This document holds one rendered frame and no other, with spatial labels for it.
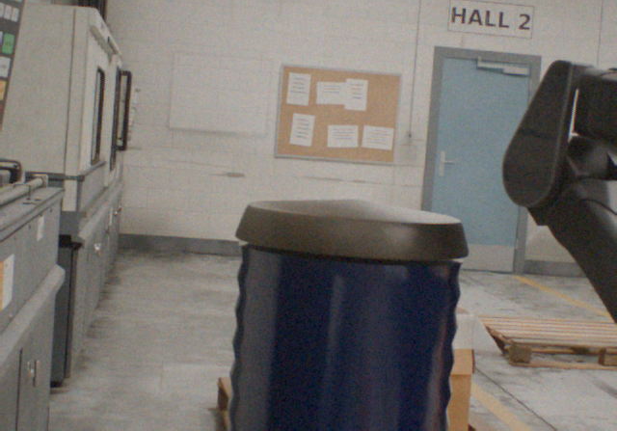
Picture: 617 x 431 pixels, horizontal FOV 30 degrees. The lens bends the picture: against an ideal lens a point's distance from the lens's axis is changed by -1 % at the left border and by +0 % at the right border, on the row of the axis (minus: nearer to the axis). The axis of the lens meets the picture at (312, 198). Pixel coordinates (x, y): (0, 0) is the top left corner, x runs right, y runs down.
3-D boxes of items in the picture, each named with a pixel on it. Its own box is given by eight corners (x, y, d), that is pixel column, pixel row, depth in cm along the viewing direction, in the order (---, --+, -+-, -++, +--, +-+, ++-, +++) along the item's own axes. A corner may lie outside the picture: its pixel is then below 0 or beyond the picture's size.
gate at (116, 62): (120, 187, 688) (129, 55, 684) (102, 186, 687) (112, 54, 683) (124, 180, 773) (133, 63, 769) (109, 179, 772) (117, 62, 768)
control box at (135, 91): (136, 143, 770) (140, 86, 768) (102, 140, 767) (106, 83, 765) (137, 143, 788) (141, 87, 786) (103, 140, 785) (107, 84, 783)
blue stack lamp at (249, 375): (412, 419, 22) (426, 245, 22) (477, 480, 18) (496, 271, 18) (213, 414, 21) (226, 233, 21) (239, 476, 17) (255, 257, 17)
